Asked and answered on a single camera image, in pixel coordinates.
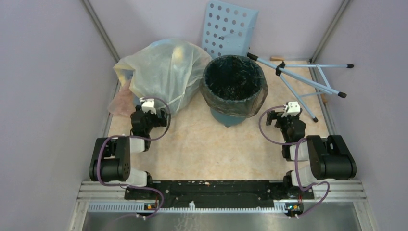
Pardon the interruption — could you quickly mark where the dark grey trash bag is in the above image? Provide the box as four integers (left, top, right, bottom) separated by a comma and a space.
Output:
200, 54, 269, 118

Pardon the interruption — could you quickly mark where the translucent white plastic bag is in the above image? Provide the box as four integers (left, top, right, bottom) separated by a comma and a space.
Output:
113, 38, 212, 116

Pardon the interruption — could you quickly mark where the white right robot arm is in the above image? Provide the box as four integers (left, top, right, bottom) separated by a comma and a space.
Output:
266, 110, 357, 198

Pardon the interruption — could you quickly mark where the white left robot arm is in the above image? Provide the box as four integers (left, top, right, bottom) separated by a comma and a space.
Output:
89, 105, 171, 199

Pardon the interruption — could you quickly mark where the teal plastic trash bin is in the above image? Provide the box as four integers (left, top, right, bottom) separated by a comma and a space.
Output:
204, 54, 265, 128

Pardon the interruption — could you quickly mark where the pink plastic bag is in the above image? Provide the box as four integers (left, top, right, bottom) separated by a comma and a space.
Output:
107, 80, 140, 117

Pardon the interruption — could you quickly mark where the light blue folding stand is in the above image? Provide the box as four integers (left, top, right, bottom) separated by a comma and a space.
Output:
247, 53, 354, 123

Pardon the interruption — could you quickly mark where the small wooden block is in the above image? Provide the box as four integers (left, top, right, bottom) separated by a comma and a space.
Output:
270, 56, 284, 62

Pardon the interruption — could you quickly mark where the light blue perforated panel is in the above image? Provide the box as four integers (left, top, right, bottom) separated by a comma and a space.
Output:
201, 0, 259, 59

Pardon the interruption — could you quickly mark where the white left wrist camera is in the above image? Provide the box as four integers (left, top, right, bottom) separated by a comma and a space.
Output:
139, 98, 157, 115

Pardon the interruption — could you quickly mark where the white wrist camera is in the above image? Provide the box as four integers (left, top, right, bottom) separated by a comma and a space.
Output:
281, 101, 302, 117
139, 98, 157, 115

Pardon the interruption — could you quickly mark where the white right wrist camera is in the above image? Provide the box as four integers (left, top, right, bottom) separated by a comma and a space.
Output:
281, 101, 302, 117

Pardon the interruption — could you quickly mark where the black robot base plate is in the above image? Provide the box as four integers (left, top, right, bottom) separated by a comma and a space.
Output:
124, 180, 314, 209

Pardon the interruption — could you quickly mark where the white toothed cable rail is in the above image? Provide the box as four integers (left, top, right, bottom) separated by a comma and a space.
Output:
88, 202, 288, 214

